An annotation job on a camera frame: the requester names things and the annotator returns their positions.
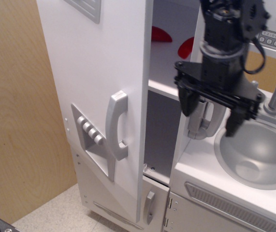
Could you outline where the silver oven vent handle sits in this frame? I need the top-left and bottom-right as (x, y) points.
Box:
(184, 182), (276, 232)

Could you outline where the upper brass hinge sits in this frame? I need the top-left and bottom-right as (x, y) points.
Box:
(167, 197), (172, 208)

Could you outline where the silver door handle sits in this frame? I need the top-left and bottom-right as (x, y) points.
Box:
(105, 90), (128, 161)
(144, 191), (156, 225)

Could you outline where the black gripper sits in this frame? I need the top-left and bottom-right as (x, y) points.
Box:
(174, 55), (265, 137)

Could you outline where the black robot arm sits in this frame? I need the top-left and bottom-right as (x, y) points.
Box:
(174, 0), (270, 139)

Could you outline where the white lower freezer door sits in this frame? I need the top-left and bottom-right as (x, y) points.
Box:
(69, 144), (170, 232)

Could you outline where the silver door vent panel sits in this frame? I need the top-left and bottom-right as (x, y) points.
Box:
(64, 0), (102, 24)

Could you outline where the silver ice dispenser panel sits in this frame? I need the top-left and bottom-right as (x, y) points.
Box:
(71, 104), (116, 182)

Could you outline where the red toy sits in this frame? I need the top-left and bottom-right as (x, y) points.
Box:
(151, 26), (173, 43)
(177, 37), (194, 59)

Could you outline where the red toy right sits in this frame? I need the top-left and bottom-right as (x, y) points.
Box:
(177, 37), (194, 59)

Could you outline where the lower brass hinge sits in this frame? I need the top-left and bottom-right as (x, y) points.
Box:
(164, 217), (169, 227)

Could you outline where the white fridge door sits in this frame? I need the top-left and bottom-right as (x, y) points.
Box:
(37, 0), (153, 220)

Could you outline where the white oven door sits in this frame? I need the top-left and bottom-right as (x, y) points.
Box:
(164, 192), (250, 232)

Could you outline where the brass hinge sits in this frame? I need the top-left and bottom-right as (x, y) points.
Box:
(164, 217), (169, 227)
(167, 197), (172, 208)

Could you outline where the white fridge shelf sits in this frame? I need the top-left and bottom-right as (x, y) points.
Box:
(148, 79), (179, 101)

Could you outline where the white toy kitchen cabinet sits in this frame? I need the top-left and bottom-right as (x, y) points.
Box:
(144, 0), (276, 232)

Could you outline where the red toy left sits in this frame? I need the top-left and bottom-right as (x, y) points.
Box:
(151, 26), (173, 43)

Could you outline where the silver round sink basin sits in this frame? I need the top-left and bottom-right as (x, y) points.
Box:
(214, 121), (276, 190)

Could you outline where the black cable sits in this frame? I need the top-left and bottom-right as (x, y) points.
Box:
(243, 36), (267, 75)

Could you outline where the silver toy telephone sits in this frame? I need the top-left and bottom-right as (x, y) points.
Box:
(188, 100), (226, 140)

